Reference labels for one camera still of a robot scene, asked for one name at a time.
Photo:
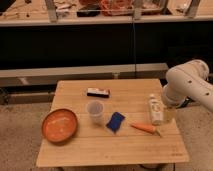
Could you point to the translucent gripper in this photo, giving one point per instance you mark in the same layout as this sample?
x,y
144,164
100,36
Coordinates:
x,y
169,114

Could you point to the white plastic bottle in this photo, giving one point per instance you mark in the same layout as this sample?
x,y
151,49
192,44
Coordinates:
x,y
156,110

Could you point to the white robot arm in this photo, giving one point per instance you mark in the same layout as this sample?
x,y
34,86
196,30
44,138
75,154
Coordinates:
x,y
187,80

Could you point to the orange ceramic bowl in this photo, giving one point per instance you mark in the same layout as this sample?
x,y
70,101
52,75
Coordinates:
x,y
59,125

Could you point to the orange carrot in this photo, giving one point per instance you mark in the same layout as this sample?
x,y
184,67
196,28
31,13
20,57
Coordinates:
x,y
146,127

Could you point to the wooden table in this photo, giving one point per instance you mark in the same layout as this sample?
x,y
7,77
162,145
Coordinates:
x,y
96,145

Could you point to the blue sponge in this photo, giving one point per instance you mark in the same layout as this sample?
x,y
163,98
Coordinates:
x,y
115,122

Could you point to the clear plastic cup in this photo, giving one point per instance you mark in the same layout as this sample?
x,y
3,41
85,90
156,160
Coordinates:
x,y
95,110

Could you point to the black and white box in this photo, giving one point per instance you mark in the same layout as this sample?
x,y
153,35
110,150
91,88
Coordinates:
x,y
96,92

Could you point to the cluttered upper workbench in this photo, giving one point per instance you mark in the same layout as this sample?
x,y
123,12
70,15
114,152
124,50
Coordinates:
x,y
82,12

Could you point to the long metal shelf rail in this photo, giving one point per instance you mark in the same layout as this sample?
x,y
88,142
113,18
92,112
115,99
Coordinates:
x,y
50,76

